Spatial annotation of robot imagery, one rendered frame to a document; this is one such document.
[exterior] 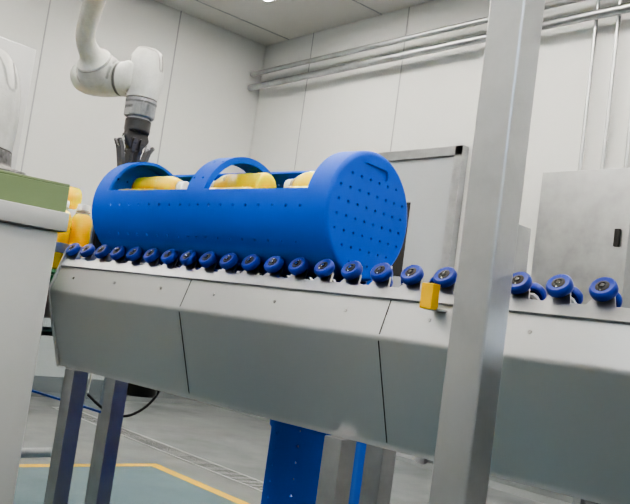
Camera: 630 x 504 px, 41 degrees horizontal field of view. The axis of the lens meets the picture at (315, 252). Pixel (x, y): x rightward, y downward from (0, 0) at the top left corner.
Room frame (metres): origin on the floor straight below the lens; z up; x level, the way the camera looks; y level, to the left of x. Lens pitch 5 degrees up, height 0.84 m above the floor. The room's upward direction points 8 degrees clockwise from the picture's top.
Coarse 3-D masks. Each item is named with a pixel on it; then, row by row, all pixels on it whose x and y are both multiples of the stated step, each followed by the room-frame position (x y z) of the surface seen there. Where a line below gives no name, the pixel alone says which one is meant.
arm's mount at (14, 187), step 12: (0, 180) 1.61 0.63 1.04; (12, 180) 1.62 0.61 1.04; (24, 180) 1.64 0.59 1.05; (36, 180) 1.66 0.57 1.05; (48, 180) 1.67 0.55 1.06; (0, 192) 1.61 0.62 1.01; (12, 192) 1.63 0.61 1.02; (24, 192) 1.64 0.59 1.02; (36, 192) 1.66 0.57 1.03; (48, 192) 1.67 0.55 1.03; (60, 192) 1.69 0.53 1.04; (36, 204) 1.66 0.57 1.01; (48, 204) 1.68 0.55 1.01; (60, 204) 1.69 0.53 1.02
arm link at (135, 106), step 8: (128, 96) 2.35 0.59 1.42; (136, 96) 2.34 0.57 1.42; (128, 104) 2.35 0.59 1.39; (136, 104) 2.34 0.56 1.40; (144, 104) 2.34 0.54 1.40; (152, 104) 2.36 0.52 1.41; (128, 112) 2.35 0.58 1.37; (136, 112) 2.34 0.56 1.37; (144, 112) 2.35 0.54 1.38; (152, 112) 2.37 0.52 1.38; (152, 120) 2.39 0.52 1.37
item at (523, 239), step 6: (522, 228) 1.56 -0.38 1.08; (528, 228) 1.57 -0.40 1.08; (522, 234) 1.56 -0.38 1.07; (528, 234) 1.57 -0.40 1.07; (522, 240) 1.56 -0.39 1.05; (528, 240) 1.58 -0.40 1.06; (516, 246) 1.54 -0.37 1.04; (522, 246) 1.56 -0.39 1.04; (528, 246) 1.58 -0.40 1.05; (516, 252) 1.55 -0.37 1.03; (522, 252) 1.56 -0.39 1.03; (528, 252) 1.58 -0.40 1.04; (516, 258) 1.55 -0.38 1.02; (522, 258) 1.57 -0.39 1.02; (516, 264) 1.55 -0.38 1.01; (522, 264) 1.57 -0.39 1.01; (516, 270) 1.55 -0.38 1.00; (522, 270) 1.57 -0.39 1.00
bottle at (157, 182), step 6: (138, 180) 2.34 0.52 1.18; (144, 180) 2.32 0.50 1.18; (150, 180) 2.30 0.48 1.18; (156, 180) 2.28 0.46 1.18; (162, 180) 2.26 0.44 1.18; (168, 180) 2.25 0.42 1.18; (174, 180) 2.25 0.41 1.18; (180, 180) 2.26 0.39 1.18; (132, 186) 2.34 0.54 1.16; (138, 186) 2.33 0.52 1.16; (144, 186) 2.31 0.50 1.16; (150, 186) 2.29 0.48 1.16; (156, 186) 2.27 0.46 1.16; (162, 186) 2.25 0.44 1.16; (168, 186) 2.24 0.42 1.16; (174, 186) 2.24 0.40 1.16
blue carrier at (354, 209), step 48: (96, 192) 2.27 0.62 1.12; (144, 192) 2.12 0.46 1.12; (192, 192) 1.99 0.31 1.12; (240, 192) 1.87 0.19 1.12; (288, 192) 1.77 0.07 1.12; (336, 192) 1.70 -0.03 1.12; (384, 192) 1.82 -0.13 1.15; (144, 240) 2.15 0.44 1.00; (192, 240) 2.01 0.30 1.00; (240, 240) 1.89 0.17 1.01; (288, 240) 1.78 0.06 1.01; (336, 240) 1.72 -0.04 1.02; (384, 240) 1.84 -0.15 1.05
